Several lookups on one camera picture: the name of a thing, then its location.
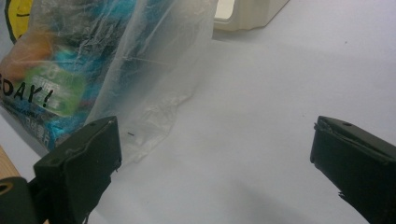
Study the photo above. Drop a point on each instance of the blue chip bag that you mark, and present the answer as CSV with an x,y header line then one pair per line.
x,y
71,59

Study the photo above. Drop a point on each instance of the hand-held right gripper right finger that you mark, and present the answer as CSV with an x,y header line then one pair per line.
x,y
358,161

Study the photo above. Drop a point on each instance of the pale blue table mat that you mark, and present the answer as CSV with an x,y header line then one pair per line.
x,y
249,124

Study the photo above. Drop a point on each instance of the clear plastic bag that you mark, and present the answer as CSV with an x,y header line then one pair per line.
x,y
155,77

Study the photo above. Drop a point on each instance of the white plastic bin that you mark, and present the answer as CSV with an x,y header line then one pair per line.
x,y
249,15

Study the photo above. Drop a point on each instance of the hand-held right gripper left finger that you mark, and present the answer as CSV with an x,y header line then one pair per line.
x,y
77,168

